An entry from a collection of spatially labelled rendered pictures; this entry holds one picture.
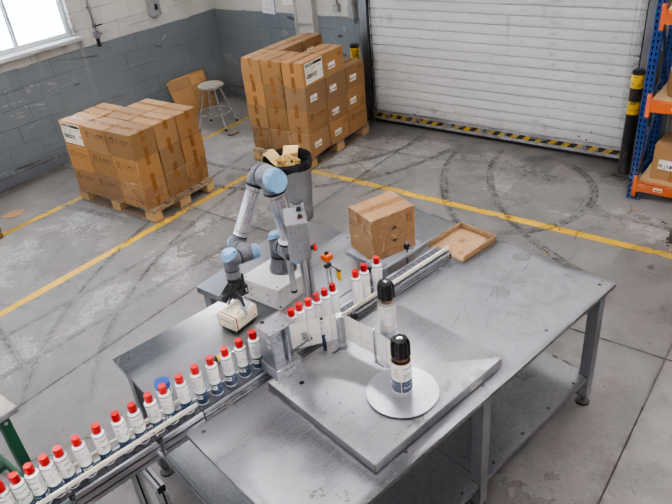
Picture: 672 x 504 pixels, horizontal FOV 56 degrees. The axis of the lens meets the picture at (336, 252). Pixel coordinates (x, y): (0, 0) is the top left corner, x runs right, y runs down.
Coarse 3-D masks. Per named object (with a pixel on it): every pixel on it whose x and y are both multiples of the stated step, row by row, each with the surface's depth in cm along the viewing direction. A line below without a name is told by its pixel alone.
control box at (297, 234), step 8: (288, 208) 294; (288, 216) 287; (296, 216) 287; (304, 216) 287; (288, 224) 281; (296, 224) 281; (304, 224) 281; (288, 232) 282; (296, 232) 282; (304, 232) 283; (288, 240) 284; (296, 240) 285; (304, 240) 285; (288, 248) 286; (296, 248) 287; (304, 248) 287; (296, 256) 289; (304, 256) 289
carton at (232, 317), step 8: (232, 304) 330; (224, 312) 324; (232, 312) 324; (240, 312) 323; (248, 312) 326; (256, 312) 331; (224, 320) 323; (232, 320) 319; (240, 320) 322; (248, 320) 327; (232, 328) 322; (240, 328) 324
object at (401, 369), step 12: (396, 336) 255; (396, 348) 252; (408, 348) 255; (396, 360) 256; (408, 360) 263; (396, 372) 259; (408, 372) 259; (396, 384) 263; (408, 384) 263; (396, 396) 266
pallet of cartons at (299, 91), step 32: (256, 64) 660; (288, 64) 636; (320, 64) 652; (352, 64) 699; (256, 96) 683; (288, 96) 656; (320, 96) 664; (352, 96) 715; (256, 128) 706; (288, 128) 680; (320, 128) 679; (352, 128) 730; (320, 160) 702
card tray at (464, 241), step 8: (456, 224) 387; (464, 224) 388; (448, 232) 384; (456, 232) 386; (464, 232) 386; (472, 232) 385; (480, 232) 381; (488, 232) 376; (440, 240) 380; (448, 240) 379; (456, 240) 379; (464, 240) 378; (472, 240) 377; (480, 240) 376; (488, 240) 369; (456, 248) 371; (464, 248) 370; (472, 248) 369; (480, 248) 366; (456, 256) 364; (464, 256) 357; (472, 256) 363
